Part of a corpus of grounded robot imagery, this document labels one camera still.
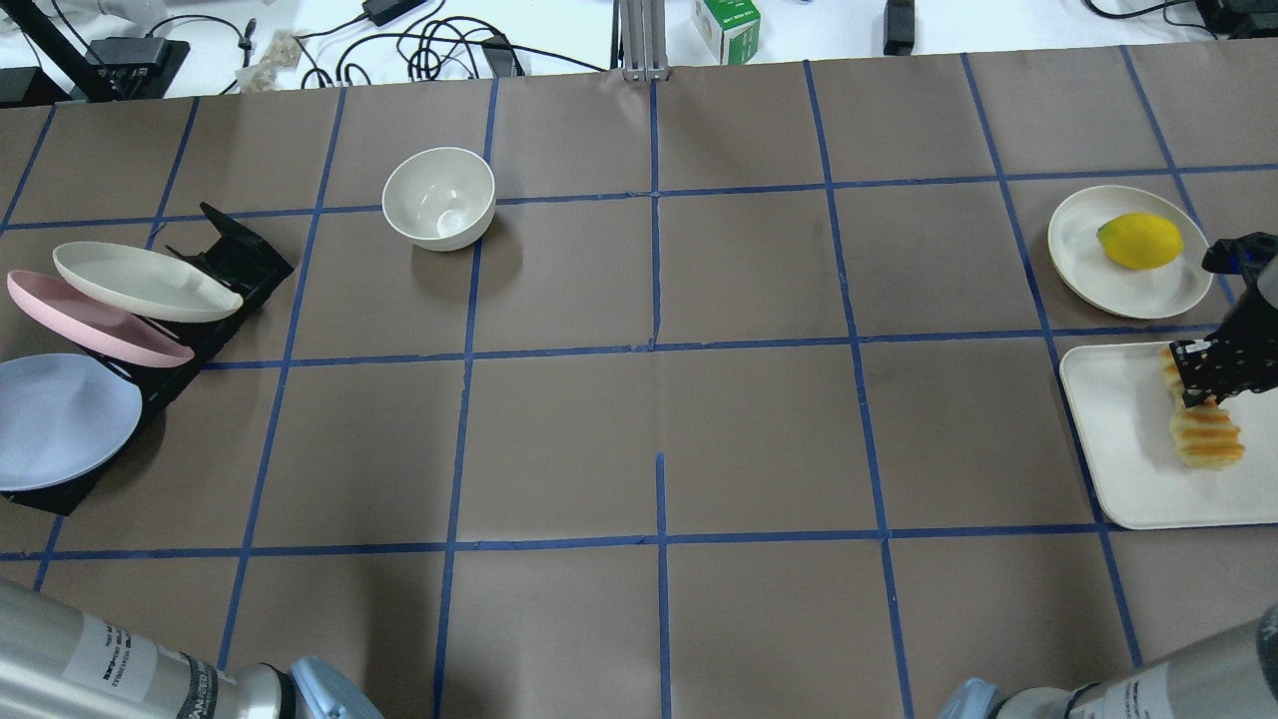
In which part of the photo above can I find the white rectangular tray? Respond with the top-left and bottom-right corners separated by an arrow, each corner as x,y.
1059,344 -> 1277,529

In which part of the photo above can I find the aluminium frame post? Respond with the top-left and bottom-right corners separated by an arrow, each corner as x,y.
610,1 -> 670,82

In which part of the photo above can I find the round cream plate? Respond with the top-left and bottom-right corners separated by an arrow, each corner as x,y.
1048,184 -> 1214,321

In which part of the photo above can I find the green white small box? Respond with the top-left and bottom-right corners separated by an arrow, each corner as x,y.
691,1 -> 762,65

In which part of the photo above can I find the white ceramic bowl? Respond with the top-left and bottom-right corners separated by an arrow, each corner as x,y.
380,147 -> 496,252

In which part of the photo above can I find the yellow lemon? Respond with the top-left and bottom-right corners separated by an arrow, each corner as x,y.
1097,213 -> 1185,272

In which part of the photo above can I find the pink plate in rack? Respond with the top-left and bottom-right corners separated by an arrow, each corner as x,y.
6,272 -> 196,368

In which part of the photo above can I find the black power adapter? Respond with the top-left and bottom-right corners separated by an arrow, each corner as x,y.
883,0 -> 918,56

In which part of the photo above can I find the grilled bread piece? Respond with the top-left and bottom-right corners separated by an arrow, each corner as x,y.
1169,400 -> 1246,469
1159,347 -> 1185,404

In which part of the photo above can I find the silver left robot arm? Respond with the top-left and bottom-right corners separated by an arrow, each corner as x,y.
1,581 -> 383,718

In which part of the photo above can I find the black plate rack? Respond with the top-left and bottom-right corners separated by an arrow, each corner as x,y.
1,206 -> 294,517

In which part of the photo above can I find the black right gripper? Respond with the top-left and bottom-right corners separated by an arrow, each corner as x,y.
1168,232 -> 1277,407

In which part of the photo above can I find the cream plate in rack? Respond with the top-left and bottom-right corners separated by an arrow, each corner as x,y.
52,241 -> 244,324

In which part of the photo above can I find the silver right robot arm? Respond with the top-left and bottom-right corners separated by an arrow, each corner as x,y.
942,232 -> 1275,718

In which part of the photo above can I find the light blue plate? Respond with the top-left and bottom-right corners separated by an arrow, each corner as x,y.
1,354 -> 143,490

